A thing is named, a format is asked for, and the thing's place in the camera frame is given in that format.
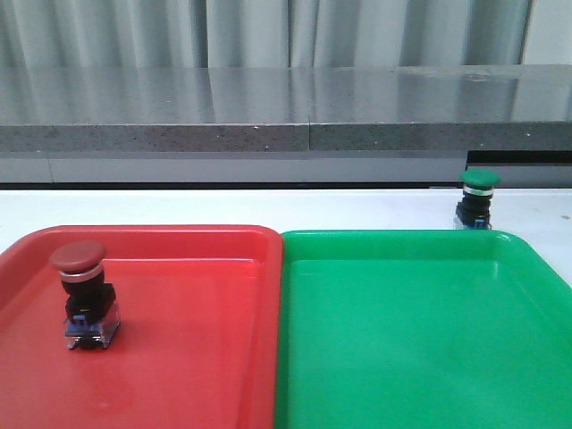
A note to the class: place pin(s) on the red plastic tray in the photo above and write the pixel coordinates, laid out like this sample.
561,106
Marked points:
196,347

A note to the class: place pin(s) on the grey pleated curtain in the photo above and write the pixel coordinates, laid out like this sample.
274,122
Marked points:
260,34

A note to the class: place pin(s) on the red mushroom push button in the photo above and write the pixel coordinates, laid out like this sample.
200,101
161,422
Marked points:
92,311

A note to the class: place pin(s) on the green plastic tray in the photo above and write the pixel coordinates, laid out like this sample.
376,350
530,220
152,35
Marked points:
421,329

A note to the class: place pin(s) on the green mushroom push button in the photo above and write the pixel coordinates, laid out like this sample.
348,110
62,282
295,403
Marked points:
473,210

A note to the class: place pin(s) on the grey stone countertop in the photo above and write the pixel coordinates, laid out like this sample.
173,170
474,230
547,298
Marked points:
117,127

